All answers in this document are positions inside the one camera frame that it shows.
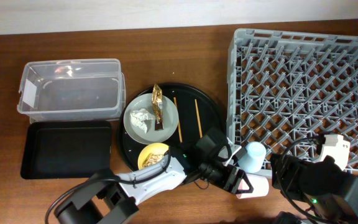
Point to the round black tray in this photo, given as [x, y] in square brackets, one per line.
[186, 137]

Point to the gold snack wrapper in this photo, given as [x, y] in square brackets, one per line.
[157, 105]

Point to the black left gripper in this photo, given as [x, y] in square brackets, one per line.
[227, 185]

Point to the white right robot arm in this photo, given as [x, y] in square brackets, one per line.
[320, 191]

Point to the black rectangular tray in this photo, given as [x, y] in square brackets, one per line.
[64, 150]

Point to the yellow bowl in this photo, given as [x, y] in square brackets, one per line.
[158, 148]

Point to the pink cup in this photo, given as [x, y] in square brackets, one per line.
[260, 185]

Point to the food scraps in bowl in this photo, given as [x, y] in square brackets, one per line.
[152, 159]

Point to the clear plastic bin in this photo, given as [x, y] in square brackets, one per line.
[72, 90]

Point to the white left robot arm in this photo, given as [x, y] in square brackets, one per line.
[114, 198]

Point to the grey dishwasher rack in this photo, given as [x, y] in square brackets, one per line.
[284, 86]

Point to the grey plate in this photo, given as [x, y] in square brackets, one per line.
[170, 120]

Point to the right wooden chopstick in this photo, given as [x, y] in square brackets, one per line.
[198, 119]

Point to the crumpled white tissue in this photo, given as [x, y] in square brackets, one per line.
[139, 117]

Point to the light blue cup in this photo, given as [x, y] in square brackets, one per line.
[253, 159]

